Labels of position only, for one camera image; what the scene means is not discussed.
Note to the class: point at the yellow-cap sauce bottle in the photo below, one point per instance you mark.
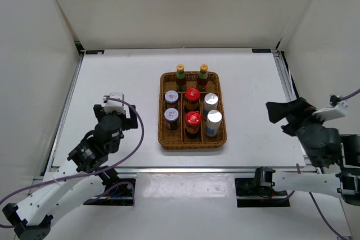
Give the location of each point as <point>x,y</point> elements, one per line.
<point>202,78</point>
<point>180,79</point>

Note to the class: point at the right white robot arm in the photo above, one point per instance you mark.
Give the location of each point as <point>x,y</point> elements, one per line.
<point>344,184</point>

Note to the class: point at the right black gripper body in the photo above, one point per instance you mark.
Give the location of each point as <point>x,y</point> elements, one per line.
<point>331,159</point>

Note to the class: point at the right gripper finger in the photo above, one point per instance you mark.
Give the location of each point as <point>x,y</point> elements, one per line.
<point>290,129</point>
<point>278,111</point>

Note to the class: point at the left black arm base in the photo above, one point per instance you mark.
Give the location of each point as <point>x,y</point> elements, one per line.
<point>122,195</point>

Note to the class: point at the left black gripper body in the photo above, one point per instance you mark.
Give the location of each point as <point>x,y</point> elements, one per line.
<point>115,148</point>

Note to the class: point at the silver-cap white bottle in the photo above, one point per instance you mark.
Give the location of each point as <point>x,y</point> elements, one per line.
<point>210,103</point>
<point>213,122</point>

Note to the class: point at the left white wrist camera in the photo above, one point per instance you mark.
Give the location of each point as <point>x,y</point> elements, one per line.
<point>111,107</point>

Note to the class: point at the right black corner label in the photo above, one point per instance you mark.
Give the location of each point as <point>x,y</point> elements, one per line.
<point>261,50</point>

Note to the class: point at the left black corner label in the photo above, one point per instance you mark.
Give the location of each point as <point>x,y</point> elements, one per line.
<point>94,52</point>

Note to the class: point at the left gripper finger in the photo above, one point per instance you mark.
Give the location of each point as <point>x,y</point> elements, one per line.
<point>131,122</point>
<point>99,112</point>

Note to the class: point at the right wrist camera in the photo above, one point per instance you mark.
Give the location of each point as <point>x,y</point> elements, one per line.
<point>338,109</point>

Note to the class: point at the red-lid sauce jar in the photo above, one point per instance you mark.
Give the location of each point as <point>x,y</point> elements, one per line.
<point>192,97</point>
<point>193,124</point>

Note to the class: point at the black corner label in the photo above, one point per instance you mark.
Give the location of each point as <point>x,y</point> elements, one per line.
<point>94,52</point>
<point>261,50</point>

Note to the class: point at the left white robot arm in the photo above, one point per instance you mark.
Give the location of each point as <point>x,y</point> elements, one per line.
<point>83,177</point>

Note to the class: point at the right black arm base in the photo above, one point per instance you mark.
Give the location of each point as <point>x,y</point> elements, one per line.
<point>249,196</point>

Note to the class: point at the grey-lid spice jar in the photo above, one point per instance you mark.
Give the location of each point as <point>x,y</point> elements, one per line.
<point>171,118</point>
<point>171,98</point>

